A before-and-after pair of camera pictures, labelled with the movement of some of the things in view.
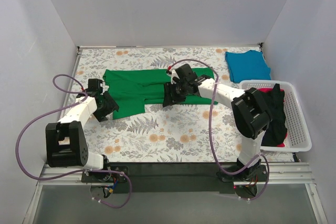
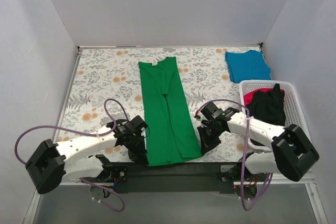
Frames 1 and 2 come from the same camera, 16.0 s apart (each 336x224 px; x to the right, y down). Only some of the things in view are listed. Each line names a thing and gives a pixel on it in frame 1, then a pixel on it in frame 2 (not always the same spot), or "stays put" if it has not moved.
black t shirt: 275,132 stays put
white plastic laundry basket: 298,138 stays put
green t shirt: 132,88 to 170,132
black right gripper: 171,94 to 208,138
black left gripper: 107,106 to 137,150
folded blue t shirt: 249,65 stays put
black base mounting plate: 170,179 stays put
